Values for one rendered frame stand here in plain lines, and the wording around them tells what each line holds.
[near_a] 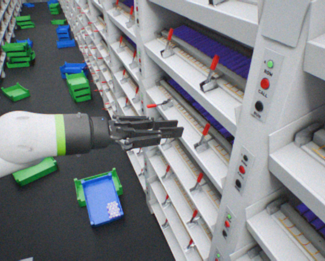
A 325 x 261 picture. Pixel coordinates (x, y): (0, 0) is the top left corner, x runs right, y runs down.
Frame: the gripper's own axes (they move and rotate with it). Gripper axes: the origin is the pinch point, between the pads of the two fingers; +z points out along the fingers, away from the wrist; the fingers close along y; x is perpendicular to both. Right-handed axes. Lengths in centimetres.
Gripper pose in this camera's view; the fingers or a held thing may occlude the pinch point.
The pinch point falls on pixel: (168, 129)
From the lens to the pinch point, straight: 66.3
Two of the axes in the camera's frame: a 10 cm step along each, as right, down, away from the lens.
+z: 9.0, -0.6, 4.2
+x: 1.9, -8.3, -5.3
